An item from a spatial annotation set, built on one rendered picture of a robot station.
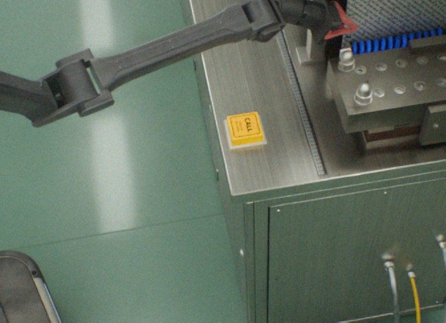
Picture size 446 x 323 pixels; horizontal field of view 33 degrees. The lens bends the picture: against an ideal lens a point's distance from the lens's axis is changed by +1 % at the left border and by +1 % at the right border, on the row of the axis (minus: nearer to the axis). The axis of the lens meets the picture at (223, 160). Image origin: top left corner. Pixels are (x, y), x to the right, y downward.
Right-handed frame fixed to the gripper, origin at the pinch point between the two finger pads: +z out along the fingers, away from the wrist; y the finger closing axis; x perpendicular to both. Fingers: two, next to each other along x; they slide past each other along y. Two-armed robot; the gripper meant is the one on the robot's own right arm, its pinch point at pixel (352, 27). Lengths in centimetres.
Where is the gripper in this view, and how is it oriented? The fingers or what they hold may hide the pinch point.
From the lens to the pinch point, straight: 165.7
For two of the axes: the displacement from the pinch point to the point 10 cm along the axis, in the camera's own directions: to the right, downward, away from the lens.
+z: 8.7, 1.5, 4.6
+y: 1.7, 7.9, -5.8
